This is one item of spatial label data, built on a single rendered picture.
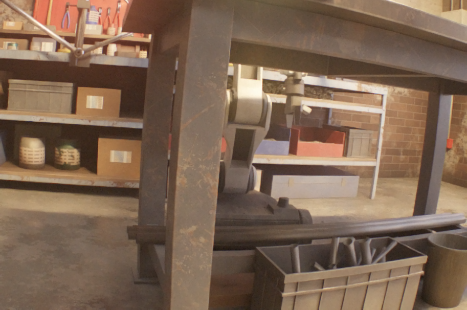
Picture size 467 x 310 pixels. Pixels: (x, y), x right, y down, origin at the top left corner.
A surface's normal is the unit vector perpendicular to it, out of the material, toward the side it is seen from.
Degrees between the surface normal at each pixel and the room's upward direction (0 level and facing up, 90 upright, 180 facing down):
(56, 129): 90
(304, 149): 90
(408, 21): 90
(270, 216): 45
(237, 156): 120
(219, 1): 90
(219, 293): 2
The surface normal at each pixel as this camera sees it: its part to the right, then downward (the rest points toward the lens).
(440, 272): -0.78, 0.08
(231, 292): 0.08, -1.00
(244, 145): 0.11, 0.58
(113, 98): 0.25, 0.11
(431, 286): -0.91, 0.05
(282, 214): 0.19, -0.64
